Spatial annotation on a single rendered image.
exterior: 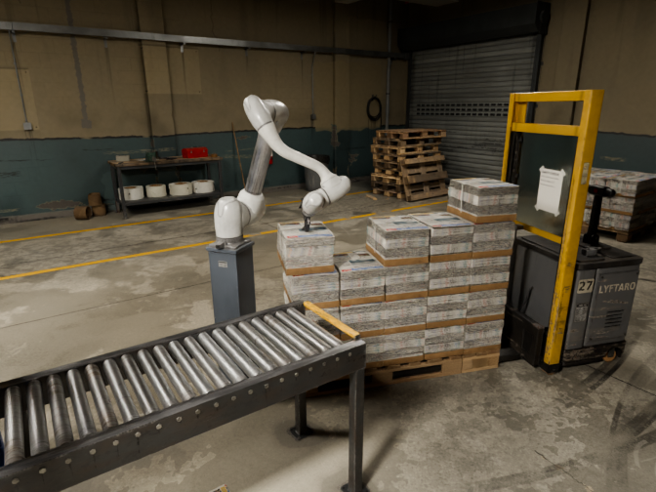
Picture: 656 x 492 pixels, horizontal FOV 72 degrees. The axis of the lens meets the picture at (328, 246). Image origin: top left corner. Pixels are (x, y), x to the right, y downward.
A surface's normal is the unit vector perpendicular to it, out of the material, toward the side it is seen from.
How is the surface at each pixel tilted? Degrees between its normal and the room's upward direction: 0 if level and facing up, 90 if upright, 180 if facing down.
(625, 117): 90
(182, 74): 90
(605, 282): 90
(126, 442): 90
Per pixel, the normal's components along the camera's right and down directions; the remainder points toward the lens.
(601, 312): 0.24, 0.29
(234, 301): -0.36, 0.28
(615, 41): -0.83, 0.17
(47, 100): 0.57, 0.24
